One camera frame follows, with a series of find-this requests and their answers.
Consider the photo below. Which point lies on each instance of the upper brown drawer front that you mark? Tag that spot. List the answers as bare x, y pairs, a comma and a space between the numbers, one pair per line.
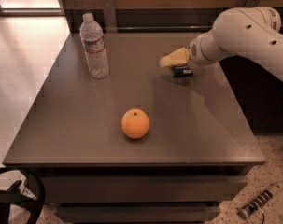
142, 189

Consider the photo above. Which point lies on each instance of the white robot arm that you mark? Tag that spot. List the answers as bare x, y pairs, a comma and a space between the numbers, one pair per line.
249, 32

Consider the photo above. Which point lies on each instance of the metal wall bracket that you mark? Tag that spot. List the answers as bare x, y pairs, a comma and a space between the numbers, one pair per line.
109, 13
252, 3

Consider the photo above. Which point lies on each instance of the left metal wall bracket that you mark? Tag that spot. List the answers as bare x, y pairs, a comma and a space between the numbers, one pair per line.
109, 13

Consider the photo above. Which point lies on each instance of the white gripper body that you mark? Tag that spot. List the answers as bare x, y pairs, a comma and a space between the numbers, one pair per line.
195, 52

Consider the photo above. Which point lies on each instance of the lower brown drawer front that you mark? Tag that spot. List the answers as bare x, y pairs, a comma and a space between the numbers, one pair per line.
137, 214

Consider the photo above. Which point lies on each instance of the right metal wall bracket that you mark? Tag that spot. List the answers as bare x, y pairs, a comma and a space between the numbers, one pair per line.
252, 3

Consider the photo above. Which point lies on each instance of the orange fruit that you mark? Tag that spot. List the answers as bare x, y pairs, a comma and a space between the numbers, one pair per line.
135, 123

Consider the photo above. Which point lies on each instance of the brown drawer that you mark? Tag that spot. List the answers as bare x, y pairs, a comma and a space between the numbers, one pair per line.
142, 189
137, 214

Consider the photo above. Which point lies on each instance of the dark blue snack bar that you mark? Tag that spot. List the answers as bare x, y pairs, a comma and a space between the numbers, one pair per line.
181, 71

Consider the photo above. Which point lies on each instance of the clear plastic water bottle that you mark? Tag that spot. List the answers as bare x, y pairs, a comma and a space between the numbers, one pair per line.
92, 38

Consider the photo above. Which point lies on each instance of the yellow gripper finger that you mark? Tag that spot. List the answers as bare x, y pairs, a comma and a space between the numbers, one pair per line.
177, 57

